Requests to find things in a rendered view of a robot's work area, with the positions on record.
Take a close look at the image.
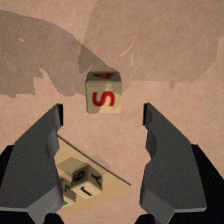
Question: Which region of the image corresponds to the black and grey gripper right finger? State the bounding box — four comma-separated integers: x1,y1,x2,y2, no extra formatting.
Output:
139,103,224,224

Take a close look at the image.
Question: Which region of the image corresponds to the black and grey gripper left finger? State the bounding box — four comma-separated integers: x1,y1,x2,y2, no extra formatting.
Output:
0,103,64,224

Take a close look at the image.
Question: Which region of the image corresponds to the tan block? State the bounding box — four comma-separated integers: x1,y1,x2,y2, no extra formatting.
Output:
85,71,122,114
60,178,76,208
70,165,103,199

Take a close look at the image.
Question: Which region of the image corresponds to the tan flat mat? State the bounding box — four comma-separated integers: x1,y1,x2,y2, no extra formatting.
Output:
54,134,131,215

